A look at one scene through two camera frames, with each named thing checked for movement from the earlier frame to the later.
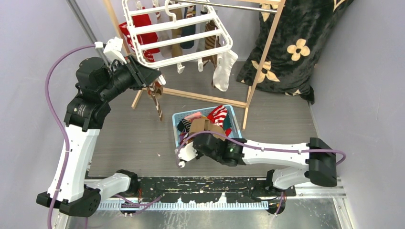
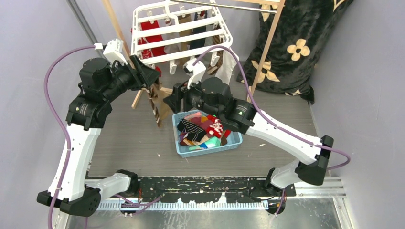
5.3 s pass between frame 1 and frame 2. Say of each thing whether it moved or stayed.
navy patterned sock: moved
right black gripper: moved
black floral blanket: stayed
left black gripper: stayed
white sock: stayed
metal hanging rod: stayed
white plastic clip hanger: moved
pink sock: stayed
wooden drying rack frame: stayed
